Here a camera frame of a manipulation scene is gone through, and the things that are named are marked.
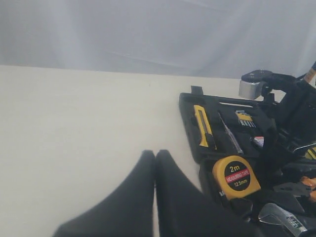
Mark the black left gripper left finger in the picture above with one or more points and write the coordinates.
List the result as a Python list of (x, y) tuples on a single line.
[(126, 212)]

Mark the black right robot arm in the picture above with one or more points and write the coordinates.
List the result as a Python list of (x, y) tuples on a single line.
[(311, 74)]

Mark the black plastic tool case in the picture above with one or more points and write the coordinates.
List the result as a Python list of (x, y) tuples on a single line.
[(274, 164)]

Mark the yellow utility knife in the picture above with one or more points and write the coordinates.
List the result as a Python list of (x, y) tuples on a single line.
[(206, 135)]

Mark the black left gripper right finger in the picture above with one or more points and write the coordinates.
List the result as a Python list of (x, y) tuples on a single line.
[(184, 211)]

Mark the yellow tape measure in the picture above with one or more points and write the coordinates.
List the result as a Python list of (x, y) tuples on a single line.
[(235, 177)]

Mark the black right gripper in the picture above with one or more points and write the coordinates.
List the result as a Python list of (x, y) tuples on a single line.
[(291, 102)]

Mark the yellow hex key set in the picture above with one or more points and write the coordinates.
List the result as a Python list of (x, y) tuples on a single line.
[(245, 119)]

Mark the white backdrop curtain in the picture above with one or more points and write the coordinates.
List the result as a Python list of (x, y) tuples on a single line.
[(201, 38)]

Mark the silver adjustable wrench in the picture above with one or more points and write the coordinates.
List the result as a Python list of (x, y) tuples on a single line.
[(274, 215)]

